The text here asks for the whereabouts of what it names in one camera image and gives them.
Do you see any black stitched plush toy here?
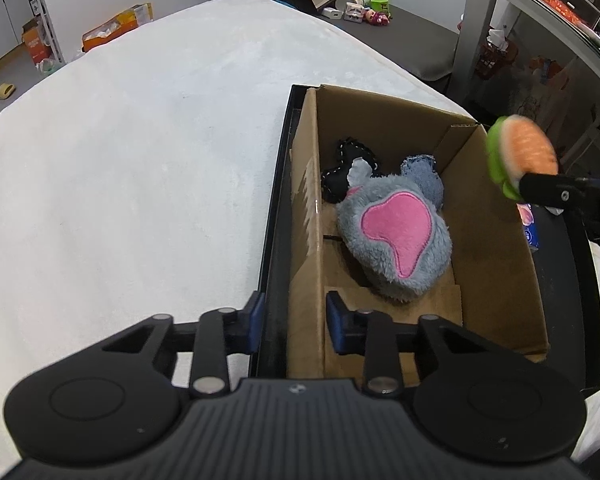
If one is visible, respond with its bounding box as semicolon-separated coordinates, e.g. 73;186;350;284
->
321;137;381;204

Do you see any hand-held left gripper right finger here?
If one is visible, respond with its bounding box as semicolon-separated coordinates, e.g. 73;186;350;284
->
326;292;486;397

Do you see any red plastic basket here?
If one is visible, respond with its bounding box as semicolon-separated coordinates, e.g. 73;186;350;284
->
475;37;519;79

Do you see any white desk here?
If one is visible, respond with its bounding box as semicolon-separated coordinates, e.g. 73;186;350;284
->
451;0;600;161

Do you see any denim plush toy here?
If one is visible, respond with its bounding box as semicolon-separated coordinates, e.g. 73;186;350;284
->
399;155;446;211

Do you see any small orange box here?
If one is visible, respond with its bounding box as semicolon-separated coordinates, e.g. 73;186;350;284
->
21;17;51;64

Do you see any orange carton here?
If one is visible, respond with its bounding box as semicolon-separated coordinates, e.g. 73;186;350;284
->
81;2;154;52

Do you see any black tray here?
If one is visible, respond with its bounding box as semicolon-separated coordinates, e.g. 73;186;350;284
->
250;84;600;392

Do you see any beige tote bag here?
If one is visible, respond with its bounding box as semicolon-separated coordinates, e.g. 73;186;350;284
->
510;57;597;132

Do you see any dark grey bench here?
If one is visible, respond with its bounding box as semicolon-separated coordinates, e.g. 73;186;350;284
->
325;2;461;82

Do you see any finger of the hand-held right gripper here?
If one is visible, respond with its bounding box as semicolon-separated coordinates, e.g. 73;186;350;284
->
519;172;600;217

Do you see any brown cardboard box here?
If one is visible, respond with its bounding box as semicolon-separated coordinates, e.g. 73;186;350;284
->
286;85;551;382

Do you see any orange slice plush toy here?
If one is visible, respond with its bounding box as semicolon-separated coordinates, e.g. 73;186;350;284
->
485;115;560;202

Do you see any red snack packet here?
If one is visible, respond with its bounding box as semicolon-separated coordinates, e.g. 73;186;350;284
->
517;0;587;27

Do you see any grey and pink plush toy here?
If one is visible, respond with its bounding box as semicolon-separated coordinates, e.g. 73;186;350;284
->
336;174;453;303

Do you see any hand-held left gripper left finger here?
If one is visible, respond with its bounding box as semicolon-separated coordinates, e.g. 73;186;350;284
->
102;292;267;397

